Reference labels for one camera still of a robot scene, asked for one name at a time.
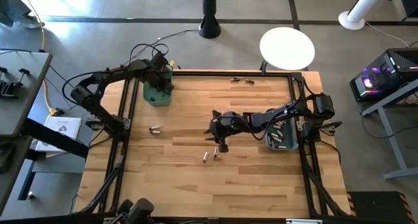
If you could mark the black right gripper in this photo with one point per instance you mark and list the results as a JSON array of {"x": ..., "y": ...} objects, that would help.
[{"x": 225, "y": 124}]

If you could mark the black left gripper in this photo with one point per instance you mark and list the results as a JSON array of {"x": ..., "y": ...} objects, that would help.
[{"x": 160, "y": 75}]

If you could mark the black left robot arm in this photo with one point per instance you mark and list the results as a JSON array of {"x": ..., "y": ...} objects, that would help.
[{"x": 107, "y": 75}]

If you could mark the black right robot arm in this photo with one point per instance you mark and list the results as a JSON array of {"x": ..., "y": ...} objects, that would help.
[{"x": 281, "y": 114}]

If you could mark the green plastic bin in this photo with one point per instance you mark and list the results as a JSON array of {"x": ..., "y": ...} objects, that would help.
[{"x": 156, "y": 100}]

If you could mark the black pole with base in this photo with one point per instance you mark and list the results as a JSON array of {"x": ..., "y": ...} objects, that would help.
[{"x": 209, "y": 18}]

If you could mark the blue plastic bin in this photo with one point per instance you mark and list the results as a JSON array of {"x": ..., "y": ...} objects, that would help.
[{"x": 289, "y": 134}]

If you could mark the black rounded object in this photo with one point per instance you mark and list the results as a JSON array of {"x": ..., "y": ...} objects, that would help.
[{"x": 137, "y": 211}]

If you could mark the white printed booklet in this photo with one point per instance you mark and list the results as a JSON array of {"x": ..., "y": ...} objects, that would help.
[{"x": 62, "y": 131}]

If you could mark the white round stool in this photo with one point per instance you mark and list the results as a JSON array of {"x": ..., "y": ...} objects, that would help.
[{"x": 287, "y": 48}]

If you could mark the black table beam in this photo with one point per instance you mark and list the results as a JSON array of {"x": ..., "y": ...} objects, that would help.
[{"x": 55, "y": 137}]

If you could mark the black screw clamp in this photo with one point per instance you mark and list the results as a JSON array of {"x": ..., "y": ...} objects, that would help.
[
  {"x": 3, "y": 87},
  {"x": 21, "y": 74}
]

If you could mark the grey side table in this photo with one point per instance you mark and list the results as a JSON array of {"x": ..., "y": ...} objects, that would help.
[
  {"x": 9, "y": 171},
  {"x": 19, "y": 93}
]

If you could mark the grey metal-legged table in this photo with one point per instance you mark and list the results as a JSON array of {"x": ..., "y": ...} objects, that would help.
[{"x": 388, "y": 132}]

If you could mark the black mat with striped edge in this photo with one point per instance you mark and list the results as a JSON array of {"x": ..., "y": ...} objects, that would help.
[{"x": 379, "y": 206}]

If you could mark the computer tower with coloured lights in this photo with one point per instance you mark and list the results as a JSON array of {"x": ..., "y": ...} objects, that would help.
[{"x": 385, "y": 73}]

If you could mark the white pole with round base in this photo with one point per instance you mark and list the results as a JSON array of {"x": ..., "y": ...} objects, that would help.
[{"x": 359, "y": 8}]

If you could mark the black cabinet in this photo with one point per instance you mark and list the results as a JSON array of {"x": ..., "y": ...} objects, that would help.
[{"x": 408, "y": 2}]

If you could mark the black aluminium table frame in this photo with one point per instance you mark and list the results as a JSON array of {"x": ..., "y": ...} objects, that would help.
[{"x": 212, "y": 73}]

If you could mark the silver metal bracket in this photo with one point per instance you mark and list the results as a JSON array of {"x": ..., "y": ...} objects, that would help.
[{"x": 303, "y": 221}]

